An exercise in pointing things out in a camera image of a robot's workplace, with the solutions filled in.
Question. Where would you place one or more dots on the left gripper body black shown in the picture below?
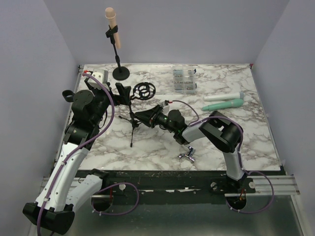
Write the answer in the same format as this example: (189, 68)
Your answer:
(102, 98)

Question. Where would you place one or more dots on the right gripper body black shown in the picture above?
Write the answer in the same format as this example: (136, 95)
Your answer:
(159, 118)

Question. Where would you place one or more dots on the black tall round-base stand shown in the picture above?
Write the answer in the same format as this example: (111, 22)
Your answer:
(120, 73)

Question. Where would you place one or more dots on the peach microphone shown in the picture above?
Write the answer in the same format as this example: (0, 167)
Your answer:
(110, 14)

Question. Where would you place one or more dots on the green microphone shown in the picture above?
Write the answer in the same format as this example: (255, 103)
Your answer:
(224, 105)

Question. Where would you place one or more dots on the white microphone grey mesh head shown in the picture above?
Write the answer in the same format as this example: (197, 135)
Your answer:
(228, 96)

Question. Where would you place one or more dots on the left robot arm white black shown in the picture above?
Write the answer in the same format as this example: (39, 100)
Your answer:
(54, 209)

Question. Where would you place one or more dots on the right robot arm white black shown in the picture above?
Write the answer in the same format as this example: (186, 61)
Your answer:
(222, 132)

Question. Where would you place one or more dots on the clear plastic screw box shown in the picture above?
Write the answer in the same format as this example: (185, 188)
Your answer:
(184, 79)

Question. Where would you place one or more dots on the chrome faucet tap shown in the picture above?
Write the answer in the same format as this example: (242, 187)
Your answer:
(188, 155)

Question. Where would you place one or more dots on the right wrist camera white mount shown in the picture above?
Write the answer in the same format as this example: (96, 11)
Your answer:
(165, 106)

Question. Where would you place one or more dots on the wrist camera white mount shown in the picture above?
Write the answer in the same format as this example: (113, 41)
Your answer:
(165, 106)
(99, 74)

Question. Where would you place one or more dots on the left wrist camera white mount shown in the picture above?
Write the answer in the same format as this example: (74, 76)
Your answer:
(99, 74)

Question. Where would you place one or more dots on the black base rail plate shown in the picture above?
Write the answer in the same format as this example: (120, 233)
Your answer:
(123, 188)

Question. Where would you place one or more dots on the aluminium frame rail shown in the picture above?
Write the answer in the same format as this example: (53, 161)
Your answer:
(282, 185)

